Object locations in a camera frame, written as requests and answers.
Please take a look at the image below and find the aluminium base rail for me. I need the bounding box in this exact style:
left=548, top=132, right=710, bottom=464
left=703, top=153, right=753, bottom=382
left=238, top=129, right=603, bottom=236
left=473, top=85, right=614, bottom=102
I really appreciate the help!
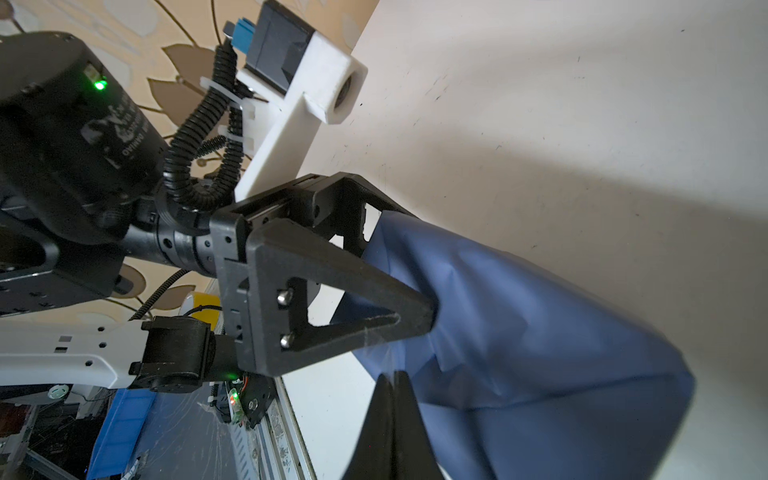
left=207, top=375, right=317, bottom=479

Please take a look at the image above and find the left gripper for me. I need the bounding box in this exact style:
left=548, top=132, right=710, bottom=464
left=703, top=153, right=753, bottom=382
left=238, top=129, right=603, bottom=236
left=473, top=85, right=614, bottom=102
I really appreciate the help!
left=210, top=172, right=435, bottom=377

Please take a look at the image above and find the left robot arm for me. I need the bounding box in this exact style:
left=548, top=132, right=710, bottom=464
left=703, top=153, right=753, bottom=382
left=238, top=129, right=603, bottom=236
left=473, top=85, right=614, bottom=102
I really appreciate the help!
left=1, top=32, right=435, bottom=393

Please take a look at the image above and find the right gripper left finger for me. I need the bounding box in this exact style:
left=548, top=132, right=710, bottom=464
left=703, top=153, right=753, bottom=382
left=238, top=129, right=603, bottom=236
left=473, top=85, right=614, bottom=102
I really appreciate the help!
left=342, top=374, right=395, bottom=480

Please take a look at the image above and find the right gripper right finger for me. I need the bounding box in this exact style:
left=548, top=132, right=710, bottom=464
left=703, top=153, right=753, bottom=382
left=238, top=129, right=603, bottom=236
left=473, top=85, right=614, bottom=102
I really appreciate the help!
left=392, top=371, right=444, bottom=480

